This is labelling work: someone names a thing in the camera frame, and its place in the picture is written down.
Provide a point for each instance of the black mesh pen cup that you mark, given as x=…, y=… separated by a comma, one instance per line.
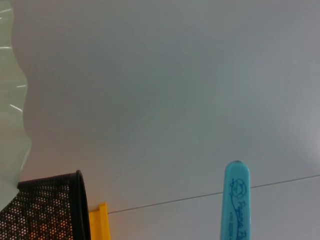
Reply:
x=42, y=210

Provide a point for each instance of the translucent green fruit bowl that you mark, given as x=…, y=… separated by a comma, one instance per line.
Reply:
x=10, y=100

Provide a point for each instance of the yellow plastic bin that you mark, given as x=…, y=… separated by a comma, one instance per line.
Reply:
x=101, y=225

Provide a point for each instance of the blue and teal scissors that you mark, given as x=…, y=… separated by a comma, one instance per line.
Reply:
x=236, y=200

